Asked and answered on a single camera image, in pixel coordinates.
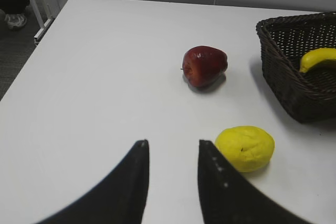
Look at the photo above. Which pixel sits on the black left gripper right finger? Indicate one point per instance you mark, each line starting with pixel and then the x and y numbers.
pixel 227 197

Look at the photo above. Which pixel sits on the yellow lemon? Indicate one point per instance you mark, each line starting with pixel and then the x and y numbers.
pixel 247 148

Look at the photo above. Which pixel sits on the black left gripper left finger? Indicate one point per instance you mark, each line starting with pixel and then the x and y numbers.
pixel 119 198

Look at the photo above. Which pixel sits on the yellow banana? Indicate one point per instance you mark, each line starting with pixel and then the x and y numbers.
pixel 321 57

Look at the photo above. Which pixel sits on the white sneaker shoe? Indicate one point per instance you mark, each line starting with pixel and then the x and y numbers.
pixel 15 21

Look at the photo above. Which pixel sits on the dark red wax apple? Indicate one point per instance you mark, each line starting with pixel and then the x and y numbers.
pixel 203 65

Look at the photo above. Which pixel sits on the dark woven wicker basket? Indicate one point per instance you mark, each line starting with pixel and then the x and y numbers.
pixel 306 97

